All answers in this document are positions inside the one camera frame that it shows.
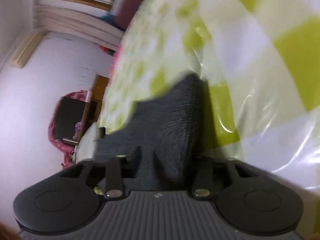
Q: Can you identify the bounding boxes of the dark grey knitted pants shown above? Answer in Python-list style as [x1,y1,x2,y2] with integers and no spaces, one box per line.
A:
[94,74,203,193]

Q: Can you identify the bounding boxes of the folded grey-green garment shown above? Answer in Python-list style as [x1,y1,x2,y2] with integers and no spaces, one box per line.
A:
[75,122,100,164]

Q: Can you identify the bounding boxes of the black monitor with pink cover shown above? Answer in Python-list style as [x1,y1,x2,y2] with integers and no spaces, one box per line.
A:
[48,90,87,168]

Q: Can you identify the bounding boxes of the wooden side cabinet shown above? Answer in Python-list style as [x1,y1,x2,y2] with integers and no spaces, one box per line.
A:
[62,73,111,145]

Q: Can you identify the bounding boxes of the beige curtain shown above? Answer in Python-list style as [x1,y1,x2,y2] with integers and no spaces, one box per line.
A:
[33,5,124,51]

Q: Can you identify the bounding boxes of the green checkered plastic sheet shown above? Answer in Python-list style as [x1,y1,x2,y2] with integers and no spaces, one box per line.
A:
[99,0,319,193]

